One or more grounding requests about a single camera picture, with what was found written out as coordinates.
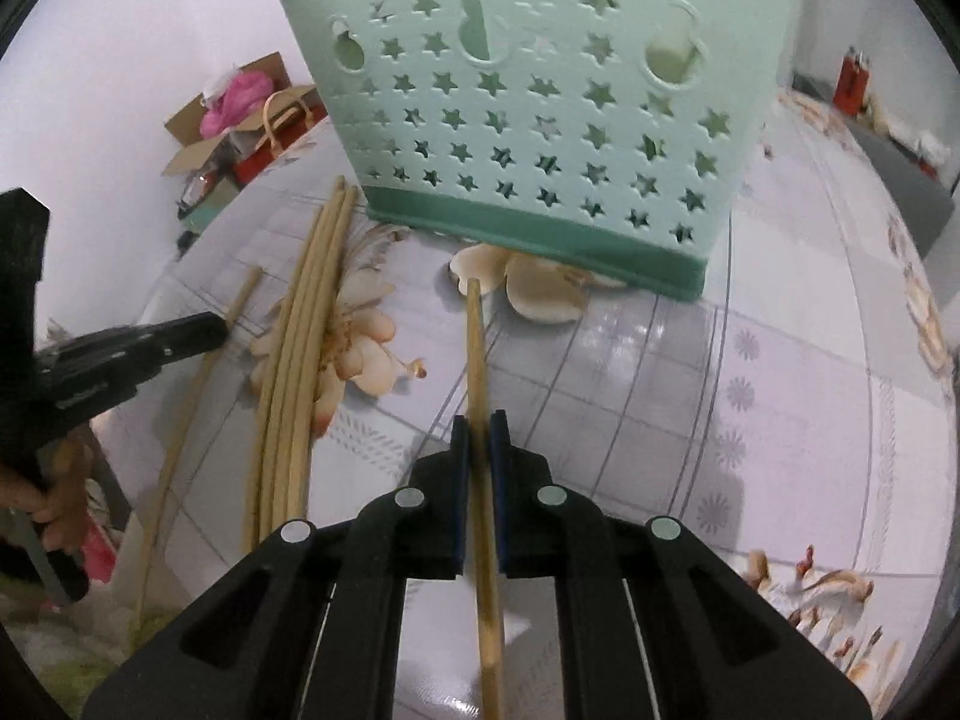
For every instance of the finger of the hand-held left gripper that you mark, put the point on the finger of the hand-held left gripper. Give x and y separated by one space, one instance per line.
135 356

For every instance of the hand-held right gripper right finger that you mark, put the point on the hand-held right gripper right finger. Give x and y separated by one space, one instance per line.
501 495

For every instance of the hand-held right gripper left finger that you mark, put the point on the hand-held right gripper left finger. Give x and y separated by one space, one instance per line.
459 495

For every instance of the single wooden chopstick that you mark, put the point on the single wooden chopstick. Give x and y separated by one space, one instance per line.
191 405
477 360

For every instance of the bundle of wooden chopsticks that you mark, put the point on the bundle of wooden chopsticks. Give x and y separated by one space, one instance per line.
300 360

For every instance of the mint green star-holed utensil basket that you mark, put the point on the mint green star-holed utensil basket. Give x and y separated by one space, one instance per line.
525 165

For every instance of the person's left hand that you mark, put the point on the person's left hand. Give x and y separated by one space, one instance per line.
66 484

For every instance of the green box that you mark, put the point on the green box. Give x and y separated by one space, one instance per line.
204 219

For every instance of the brown cardboard box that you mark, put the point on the brown cardboard box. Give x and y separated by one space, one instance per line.
187 136

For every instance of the red gift bag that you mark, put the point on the red gift bag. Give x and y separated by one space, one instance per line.
259 161

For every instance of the pink plastic bag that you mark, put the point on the pink plastic bag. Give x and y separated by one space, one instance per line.
244 94

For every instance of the grey cabinet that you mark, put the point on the grey cabinet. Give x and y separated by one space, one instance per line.
907 176

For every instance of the red thermos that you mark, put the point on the red thermos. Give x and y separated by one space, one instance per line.
851 86

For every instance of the white crumpled plastic bags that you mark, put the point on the white crumpled plastic bags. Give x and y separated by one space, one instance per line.
926 146

